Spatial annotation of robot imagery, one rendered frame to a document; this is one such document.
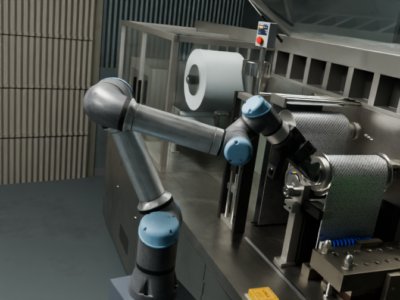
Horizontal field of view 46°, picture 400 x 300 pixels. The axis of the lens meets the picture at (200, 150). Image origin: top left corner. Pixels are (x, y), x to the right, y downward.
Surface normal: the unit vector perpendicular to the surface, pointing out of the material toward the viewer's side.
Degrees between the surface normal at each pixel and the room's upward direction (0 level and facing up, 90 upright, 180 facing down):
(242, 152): 90
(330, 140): 92
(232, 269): 0
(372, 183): 90
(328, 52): 90
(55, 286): 0
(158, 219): 8
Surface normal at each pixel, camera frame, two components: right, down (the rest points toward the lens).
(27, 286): 0.12, -0.95
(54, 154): 0.51, 0.30
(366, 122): -0.93, 0.00
